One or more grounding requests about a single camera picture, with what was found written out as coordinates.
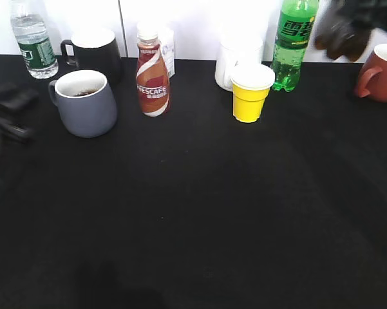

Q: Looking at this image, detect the clear water bottle green label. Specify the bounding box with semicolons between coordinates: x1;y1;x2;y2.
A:
10;1;59;79

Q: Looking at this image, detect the grey blue mug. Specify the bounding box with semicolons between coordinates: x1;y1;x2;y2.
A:
48;70;117;138

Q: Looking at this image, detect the Nescafe coffee bottle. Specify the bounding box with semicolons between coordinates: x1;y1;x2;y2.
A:
136;21;170;117

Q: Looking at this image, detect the red brown mug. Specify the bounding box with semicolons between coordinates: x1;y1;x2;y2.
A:
354;43;387;102

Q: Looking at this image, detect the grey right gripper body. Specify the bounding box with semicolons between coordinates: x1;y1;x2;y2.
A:
336;0;387;32

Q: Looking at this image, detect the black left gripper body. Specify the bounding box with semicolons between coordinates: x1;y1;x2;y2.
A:
0;82;39;144

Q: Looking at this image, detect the black mug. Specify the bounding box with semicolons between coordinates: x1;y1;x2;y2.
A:
60;27;122;84

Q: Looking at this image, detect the green Sprite bottle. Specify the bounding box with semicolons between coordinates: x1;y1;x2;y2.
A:
270;0;319;92

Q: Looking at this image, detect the yellow paper cup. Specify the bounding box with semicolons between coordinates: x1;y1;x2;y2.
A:
231;64;275;123

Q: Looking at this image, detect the white mug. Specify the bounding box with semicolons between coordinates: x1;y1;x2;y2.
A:
214;30;263;91

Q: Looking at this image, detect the cola bottle red label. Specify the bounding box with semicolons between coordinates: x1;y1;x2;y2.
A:
314;6;372;62

